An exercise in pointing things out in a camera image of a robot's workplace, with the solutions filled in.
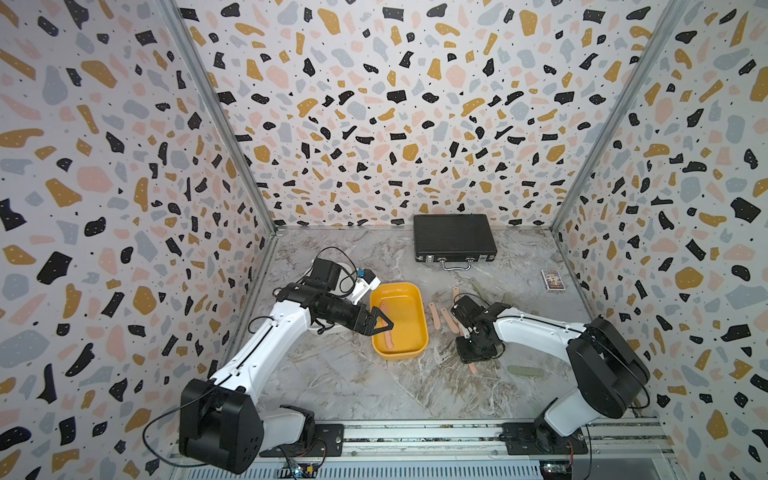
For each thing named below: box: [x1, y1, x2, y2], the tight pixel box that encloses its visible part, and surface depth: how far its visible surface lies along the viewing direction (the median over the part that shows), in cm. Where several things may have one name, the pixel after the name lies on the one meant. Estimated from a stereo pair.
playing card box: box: [540, 269, 566, 291], surface depth 106 cm
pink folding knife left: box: [428, 302, 442, 330], surface depth 97 cm
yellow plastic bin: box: [370, 282, 429, 360], surface depth 97 cm
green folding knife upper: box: [470, 277, 489, 301], surface depth 105 cm
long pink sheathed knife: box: [382, 318, 394, 349], surface depth 92 cm
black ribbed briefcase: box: [413, 214, 497, 271], surface depth 116 cm
